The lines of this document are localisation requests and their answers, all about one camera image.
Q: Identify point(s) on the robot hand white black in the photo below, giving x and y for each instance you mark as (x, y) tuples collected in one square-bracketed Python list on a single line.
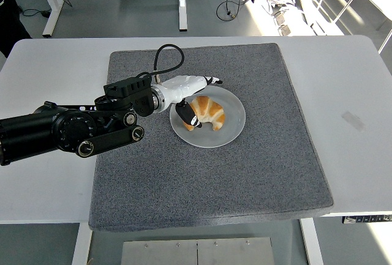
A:
[(183, 89)]

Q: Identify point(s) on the croissant bread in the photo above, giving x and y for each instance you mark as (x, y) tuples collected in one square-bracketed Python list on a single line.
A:
[(211, 110)]

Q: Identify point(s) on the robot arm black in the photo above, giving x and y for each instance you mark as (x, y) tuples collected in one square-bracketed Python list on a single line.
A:
[(73, 127)]

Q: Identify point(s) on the round pale grey plate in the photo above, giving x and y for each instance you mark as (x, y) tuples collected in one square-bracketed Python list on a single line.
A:
[(226, 136)]

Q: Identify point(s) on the grey metal plate with screws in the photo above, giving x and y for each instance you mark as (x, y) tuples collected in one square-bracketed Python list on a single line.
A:
[(196, 252)]

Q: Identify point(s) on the white desk leg straight foot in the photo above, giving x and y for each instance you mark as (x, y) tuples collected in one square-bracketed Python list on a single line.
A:
[(182, 2)]

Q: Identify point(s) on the grey felt mat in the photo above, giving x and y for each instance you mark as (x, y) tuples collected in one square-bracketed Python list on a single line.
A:
[(199, 179)]

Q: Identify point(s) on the white desk leg slanted foot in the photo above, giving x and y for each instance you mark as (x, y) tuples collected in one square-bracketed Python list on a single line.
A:
[(55, 14)]

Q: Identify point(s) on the grey tape strip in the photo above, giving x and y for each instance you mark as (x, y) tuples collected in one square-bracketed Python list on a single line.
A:
[(353, 121)]

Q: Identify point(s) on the white table leg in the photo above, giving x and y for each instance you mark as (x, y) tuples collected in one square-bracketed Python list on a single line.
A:
[(312, 243), (81, 246)]

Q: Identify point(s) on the person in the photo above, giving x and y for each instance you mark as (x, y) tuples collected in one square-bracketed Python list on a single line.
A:
[(9, 17)]

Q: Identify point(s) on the table control panel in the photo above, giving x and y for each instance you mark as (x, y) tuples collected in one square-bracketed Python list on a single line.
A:
[(367, 219)]

